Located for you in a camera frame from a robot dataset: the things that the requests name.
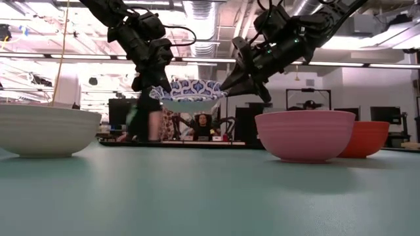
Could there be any black computer monitor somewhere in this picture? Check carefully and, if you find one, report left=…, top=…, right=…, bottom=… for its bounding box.
left=108, top=98, right=137, bottom=127
left=369, top=106, right=400, bottom=125
left=333, top=107, right=362, bottom=122

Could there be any floral patterned fabric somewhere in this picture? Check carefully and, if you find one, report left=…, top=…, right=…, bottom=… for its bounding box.
left=160, top=109, right=175, bottom=142

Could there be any black metal frame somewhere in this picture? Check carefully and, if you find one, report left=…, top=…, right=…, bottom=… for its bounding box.
left=285, top=87, right=333, bottom=111

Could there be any pink plastic bowl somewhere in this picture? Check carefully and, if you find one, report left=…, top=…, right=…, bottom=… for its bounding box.
left=254, top=109, right=357, bottom=164

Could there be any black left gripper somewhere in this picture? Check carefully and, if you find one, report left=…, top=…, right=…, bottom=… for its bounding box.
left=107, top=19, right=175, bottom=94

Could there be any silver ceiling duct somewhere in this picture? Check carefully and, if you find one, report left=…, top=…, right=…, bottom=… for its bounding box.
left=182, top=0, right=228, bottom=59

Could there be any person with cap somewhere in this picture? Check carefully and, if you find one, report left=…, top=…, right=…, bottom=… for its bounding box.
left=296, top=100, right=325, bottom=111

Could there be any white ribbed bowl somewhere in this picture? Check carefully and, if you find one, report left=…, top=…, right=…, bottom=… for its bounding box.
left=0, top=104, right=103, bottom=159

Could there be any blue patterned paper bowl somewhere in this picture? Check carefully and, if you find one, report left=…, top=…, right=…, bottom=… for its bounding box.
left=148, top=79, right=229, bottom=115

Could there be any blurred standing person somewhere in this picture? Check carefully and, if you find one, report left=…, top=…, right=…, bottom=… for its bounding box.
left=125, top=94, right=163, bottom=143

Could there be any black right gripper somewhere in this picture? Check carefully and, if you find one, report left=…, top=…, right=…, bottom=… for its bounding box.
left=219, top=35, right=313, bottom=104

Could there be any yellow hanging rope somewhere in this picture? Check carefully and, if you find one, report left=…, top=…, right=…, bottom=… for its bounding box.
left=51, top=0, right=71, bottom=108

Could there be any red plastic bowl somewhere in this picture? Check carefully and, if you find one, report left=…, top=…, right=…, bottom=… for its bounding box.
left=337, top=121, right=390, bottom=159

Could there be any seated person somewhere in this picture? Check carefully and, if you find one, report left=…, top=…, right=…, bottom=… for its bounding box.
left=188, top=112, right=220, bottom=142

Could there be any black cabinet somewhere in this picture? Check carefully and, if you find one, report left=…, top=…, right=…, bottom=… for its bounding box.
left=234, top=102, right=274, bottom=146

